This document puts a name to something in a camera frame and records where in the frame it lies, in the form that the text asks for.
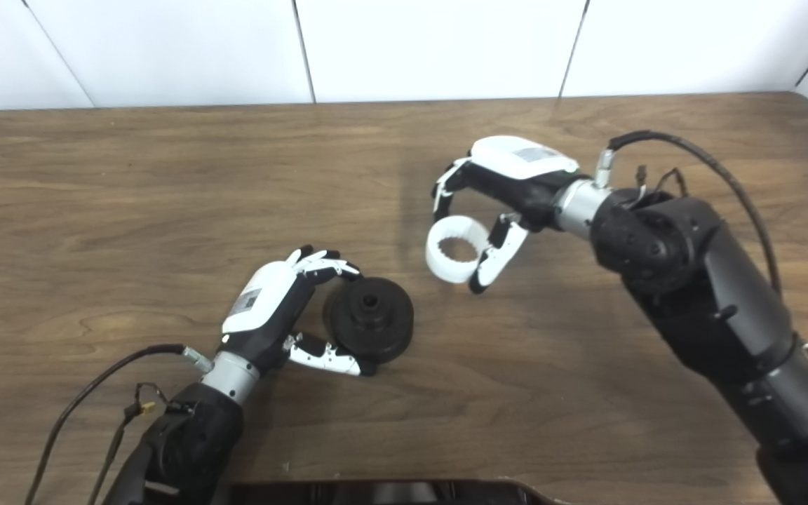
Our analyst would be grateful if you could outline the thin wires with yellow connector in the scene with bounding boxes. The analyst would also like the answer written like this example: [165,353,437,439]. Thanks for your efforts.
[88,382,166,505]

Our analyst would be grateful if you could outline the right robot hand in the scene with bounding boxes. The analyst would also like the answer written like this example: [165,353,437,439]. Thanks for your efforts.
[432,135,580,295]

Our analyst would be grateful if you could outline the white toothed plastic ring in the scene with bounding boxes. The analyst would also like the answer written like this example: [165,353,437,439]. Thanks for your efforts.
[425,216,490,285]

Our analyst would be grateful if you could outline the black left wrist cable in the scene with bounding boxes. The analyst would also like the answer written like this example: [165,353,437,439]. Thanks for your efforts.
[23,344,214,505]

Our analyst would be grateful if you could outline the round black plastic part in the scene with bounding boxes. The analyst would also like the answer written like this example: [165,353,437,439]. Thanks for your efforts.
[323,276,415,365]

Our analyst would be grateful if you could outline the black robot torso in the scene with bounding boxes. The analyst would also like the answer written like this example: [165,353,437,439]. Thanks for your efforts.
[225,479,566,505]

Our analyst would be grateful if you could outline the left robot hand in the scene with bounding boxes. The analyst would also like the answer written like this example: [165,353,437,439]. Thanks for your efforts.
[222,245,377,377]

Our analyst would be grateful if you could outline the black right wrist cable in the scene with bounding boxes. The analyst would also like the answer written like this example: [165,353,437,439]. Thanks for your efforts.
[595,130,783,295]

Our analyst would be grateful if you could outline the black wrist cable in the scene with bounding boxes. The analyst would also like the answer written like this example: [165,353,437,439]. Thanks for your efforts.
[595,130,783,295]
[23,344,214,505]

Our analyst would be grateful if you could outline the thin black wires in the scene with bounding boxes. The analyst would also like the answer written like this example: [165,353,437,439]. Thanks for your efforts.
[632,165,689,204]

